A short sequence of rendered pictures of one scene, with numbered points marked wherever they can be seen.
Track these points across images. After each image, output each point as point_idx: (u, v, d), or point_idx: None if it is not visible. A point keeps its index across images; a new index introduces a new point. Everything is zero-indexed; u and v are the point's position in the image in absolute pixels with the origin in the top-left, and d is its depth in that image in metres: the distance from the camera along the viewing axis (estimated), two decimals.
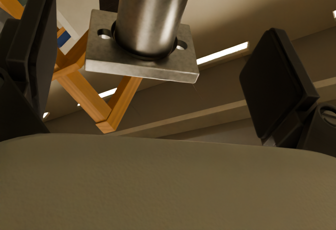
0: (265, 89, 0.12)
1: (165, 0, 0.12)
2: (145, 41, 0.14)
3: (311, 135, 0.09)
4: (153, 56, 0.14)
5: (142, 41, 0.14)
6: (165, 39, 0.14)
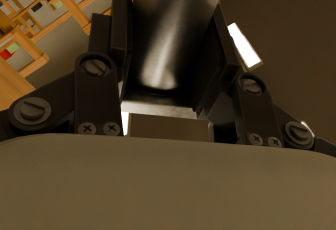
0: (199, 62, 0.12)
1: (181, 34, 0.11)
2: (156, 77, 0.12)
3: (245, 115, 0.09)
4: (165, 92, 0.13)
5: (153, 77, 0.12)
6: (178, 74, 0.12)
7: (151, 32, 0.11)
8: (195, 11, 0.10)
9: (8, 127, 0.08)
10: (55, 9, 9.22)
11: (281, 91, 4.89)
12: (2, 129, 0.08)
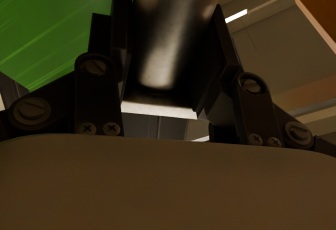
0: (199, 62, 0.12)
1: (181, 34, 0.11)
2: (156, 77, 0.12)
3: (245, 115, 0.09)
4: (165, 92, 0.13)
5: (152, 77, 0.12)
6: (178, 74, 0.12)
7: (151, 32, 0.11)
8: (195, 11, 0.10)
9: (8, 127, 0.08)
10: None
11: None
12: (2, 129, 0.08)
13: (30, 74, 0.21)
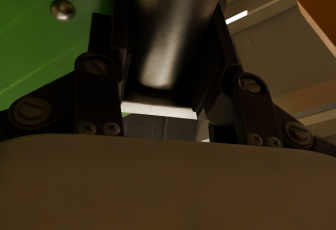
0: (199, 62, 0.12)
1: (181, 34, 0.11)
2: (156, 77, 0.12)
3: (245, 115, 0.09)
4: (165, 92, 0.13)
5: (152, 77, 0.12)
6: (178, 74, 0.12)
7: (151, 32, 0.11)
8: (195, 11, 0.10)
9: (8, 127, 0.08)
10: None
11: None
12: (2, 129, 0.08)
13: None
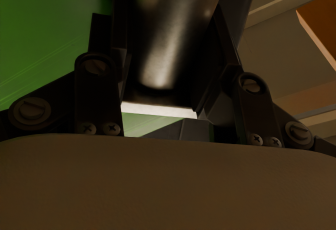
0: (199, 62, 0.12)
1: (182, 35, 0.11)
2: (157, 77, 0.12)
3: (245, 115, 0.09)
4: (165, 92, 0.13)
5: (153, 77, 0.12)
6: (178, 74, 0.12)
7: (152, 33, 0.11)
8: (196, 12, 0.10)
9: (8, 127, 0.08)
10: None
11: None
12: (2, 129, 0.08)
13: None
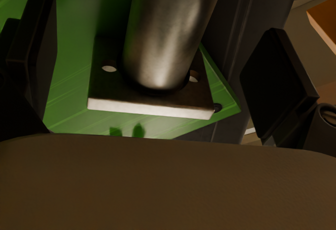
0: (265, 89, 0.12)
1: (180, 35, 0.11)
2: (155, 77, 0.12)
3: (311, 135, 0.09)
4: (164, 92, 0.13)
5: (152, 77, 0.12)
6: (177, 74, 0.12)
7: (150, 33, 0.11)
8: (194, 13, 0.10)
9: None
10: None
11: None
12: None
13: (83, 134, 0.21)
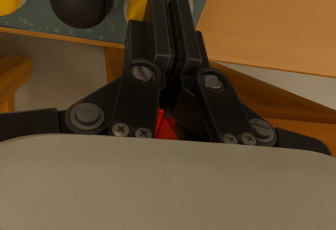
0: None
1: None
2: None
3: (214, 115, 0.09)
4: None
5: None
6: None
7: None
8: None
9: (63, 127, 0.08)
10: None
11: None
12: (57, 128, 0.08)
13: None
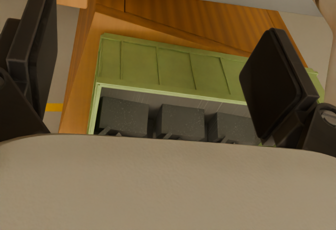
0: (265, 89, 0.12)
1: None
2: None
3: (311, 135, 0.09)
4: None
5: None
6: None
7: None
8: None
9: None
10: None
11: None
12: None
13: None
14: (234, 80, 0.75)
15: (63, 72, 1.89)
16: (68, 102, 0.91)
